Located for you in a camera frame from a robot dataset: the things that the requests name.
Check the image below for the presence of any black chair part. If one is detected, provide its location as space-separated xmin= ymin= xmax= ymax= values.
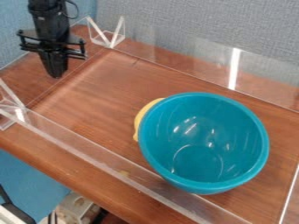
xmin=0 ymin=185 xmax=37 ymax=224

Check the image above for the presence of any clear acrylic front barrier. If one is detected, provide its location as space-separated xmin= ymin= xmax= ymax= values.
xmin=0 ymin=109 xmax=252 ymax=224

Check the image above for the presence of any blue plastic bowl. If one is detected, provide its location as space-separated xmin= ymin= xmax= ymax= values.
xmin=138 ymin=92 xmax=270 ymax=195

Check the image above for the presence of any white device under table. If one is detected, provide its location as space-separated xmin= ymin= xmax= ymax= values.
xmin=47 ymin=192 xmax=101 ymax=224

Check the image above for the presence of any yellow object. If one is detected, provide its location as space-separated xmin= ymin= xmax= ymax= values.
xmin=134 ymin=98 xmax=165 ymax=142

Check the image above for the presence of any clear acrylic back barrier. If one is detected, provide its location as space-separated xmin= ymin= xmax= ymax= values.
xmin=117 ymin=23 xmax=299 ymax=113

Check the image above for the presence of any clear acrylic corner bracket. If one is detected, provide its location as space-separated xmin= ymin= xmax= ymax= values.
xmin=86 ymin=16 xmax=126 ymax=49

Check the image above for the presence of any clear acrylic barrier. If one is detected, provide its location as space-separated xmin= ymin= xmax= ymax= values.
xmin=0 ymin=109 xmax=252 ymax=224
xmin=117 ymin=23 xmax=299 ymax=113

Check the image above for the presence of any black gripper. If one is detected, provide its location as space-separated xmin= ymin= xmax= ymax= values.
xmin=17 ymin=12 xmax=87 ymax=78

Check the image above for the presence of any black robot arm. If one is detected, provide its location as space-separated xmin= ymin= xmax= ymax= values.
xmin=17 ymin=0 xmax=87 ymax=79

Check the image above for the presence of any clear acrylic left bracket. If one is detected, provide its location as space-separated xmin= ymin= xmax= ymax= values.
xmin=0 ymin=79 xmax=27 ymax=130

